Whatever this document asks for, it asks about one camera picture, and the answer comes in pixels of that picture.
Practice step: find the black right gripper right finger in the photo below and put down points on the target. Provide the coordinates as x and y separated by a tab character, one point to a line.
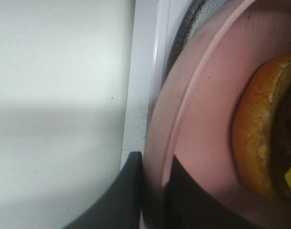
188	206

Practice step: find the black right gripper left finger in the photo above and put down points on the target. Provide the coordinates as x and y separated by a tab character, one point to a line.
120	206

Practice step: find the burger with lettuce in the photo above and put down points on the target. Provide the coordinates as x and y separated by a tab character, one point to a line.
261	132

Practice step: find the pink round plate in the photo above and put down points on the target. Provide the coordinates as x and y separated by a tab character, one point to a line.
192	119

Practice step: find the white microwave oven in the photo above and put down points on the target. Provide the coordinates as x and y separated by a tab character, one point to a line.
155	25

